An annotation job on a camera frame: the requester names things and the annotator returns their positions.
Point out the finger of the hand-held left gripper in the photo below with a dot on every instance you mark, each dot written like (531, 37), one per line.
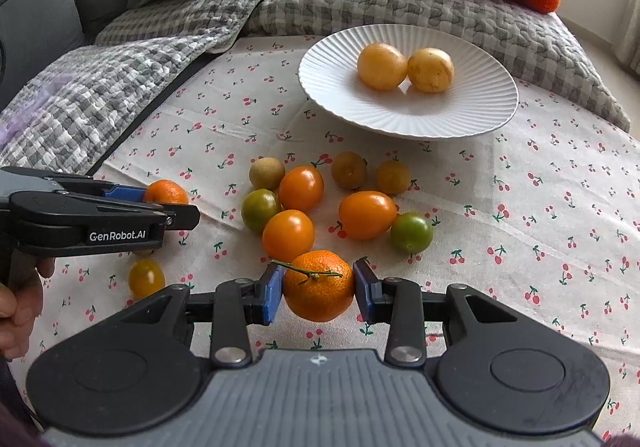
(125, 193)
(180, 218)

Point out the cherry print cloth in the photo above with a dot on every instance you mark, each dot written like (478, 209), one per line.
(500, 167)

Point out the mandarin with green stem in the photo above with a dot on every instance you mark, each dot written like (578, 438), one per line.
(320, 294)

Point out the white ribbed plate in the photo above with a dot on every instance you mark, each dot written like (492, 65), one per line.
(450, 102)

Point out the round orange tomato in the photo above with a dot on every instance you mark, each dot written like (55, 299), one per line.
(288, 235)
(301, 188)

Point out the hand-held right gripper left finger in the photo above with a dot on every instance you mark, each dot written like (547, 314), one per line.
(274, 292)

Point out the grey sofa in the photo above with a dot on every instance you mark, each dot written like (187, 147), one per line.
(35, 2)

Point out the pale brown longan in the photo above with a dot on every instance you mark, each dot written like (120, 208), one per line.
(266, 172)

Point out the small yellow tomato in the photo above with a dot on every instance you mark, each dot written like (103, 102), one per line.
(146, 278)

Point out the stemless mandarin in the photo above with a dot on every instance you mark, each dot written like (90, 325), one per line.
(167, 192)

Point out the large yellow round fruit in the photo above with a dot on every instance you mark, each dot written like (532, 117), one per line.
(430, 70)
(382, 66)

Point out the brownish kumquat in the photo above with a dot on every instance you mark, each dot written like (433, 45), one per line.
(393, 177)
(349, 170)

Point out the person's left hand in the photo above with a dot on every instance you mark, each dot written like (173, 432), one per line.
(25, 317)

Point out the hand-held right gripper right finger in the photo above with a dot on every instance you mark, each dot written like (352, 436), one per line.
(361, 292)

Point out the grey checked sofa cover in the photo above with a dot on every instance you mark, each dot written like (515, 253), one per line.
(75, 92)

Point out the thick grey checked quilt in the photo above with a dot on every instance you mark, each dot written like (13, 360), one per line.
(400, 2)

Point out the green tomato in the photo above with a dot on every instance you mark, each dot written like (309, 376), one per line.
(260, 209)
(411, 232)

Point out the oblong orange tomato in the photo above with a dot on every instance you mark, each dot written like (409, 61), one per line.
(367, 214)

